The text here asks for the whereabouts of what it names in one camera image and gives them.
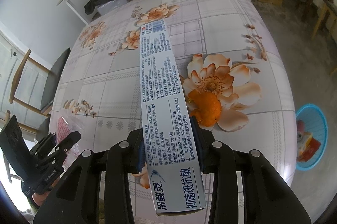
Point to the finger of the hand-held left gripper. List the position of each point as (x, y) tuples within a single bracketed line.
[(43, 146), (68, 143)]

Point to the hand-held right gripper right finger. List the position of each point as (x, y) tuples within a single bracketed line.
[(197, 139)]

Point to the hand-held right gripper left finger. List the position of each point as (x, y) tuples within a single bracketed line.
[(140, 158)]

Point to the blue white toothpaste box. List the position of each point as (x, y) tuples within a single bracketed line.
[(160, 97)]

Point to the blue plastic basket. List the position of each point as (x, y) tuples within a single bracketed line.
[(314, 113)]

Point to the person's left hand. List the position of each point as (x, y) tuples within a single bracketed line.
[(39, 197)]

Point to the pink printed clear wrapper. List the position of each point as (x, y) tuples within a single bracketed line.
[(64, 126)]

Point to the orange peel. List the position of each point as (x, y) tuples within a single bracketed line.
[(206, 108)]

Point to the wooden chair grey seat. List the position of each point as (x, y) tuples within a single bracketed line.
[(56, 76), (329, 10)]

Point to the white flat box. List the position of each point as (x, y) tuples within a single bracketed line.
[(108, 8)]

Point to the black cloth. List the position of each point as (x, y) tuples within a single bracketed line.
[(102, 1)]

